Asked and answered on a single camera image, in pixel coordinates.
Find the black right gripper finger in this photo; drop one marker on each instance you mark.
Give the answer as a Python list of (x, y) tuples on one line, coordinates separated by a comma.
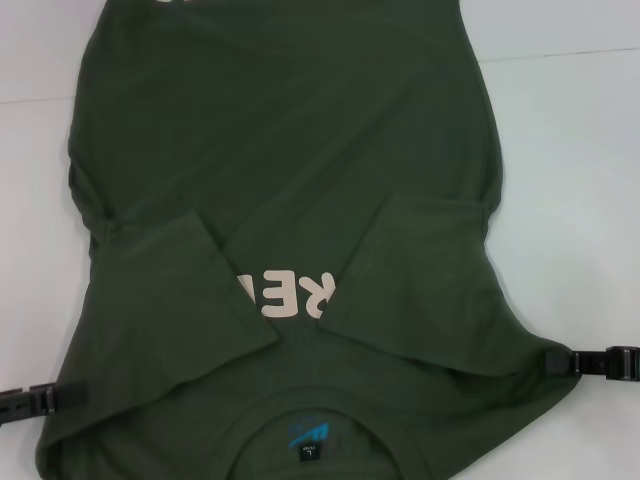
[(595, 364)]

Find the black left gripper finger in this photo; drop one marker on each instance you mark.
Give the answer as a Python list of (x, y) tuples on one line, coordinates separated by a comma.
[(55, 396)]

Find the dark green FREE T-shirt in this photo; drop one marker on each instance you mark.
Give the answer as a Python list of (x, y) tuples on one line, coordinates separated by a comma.
[(280, 150)]

